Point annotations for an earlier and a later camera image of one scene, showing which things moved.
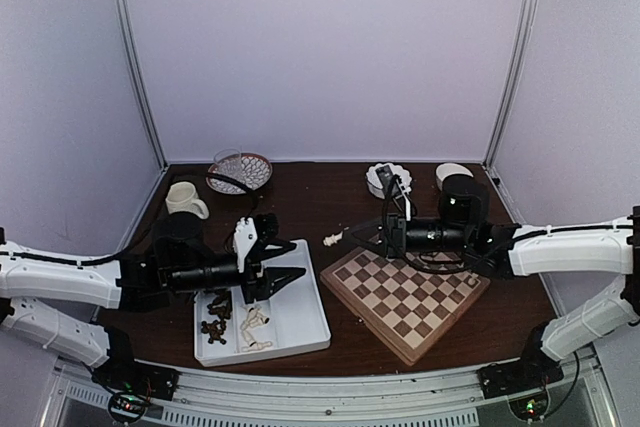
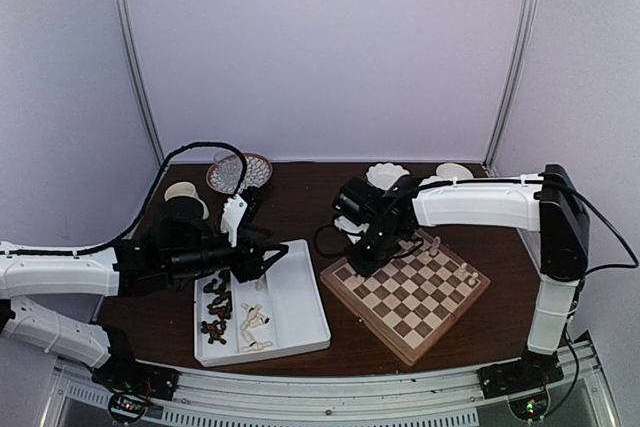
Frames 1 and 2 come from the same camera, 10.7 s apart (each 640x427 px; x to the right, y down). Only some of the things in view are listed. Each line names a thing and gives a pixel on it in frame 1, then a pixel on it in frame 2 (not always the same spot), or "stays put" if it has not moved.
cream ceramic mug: x=183 y=196 stays put
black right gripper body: x=450 y=239 → x=381 y=250
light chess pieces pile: x=254 y=318 stays put
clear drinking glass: x=228 y=162 stays put
